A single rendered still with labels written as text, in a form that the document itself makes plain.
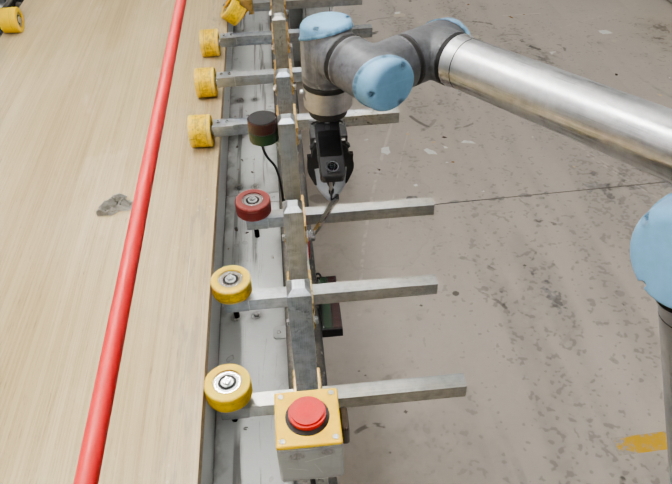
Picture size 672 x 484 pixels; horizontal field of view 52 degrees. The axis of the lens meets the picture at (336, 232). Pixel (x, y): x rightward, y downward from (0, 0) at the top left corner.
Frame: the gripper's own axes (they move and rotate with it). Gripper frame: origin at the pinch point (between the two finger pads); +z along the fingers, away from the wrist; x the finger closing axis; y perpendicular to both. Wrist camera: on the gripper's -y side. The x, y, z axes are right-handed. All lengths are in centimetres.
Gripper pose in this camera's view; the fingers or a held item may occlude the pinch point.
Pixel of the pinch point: (331, 197)
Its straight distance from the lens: 138.1
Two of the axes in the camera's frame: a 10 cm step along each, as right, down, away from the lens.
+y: -0.9, -6.6, 7.4
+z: 0.2, 7.5, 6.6
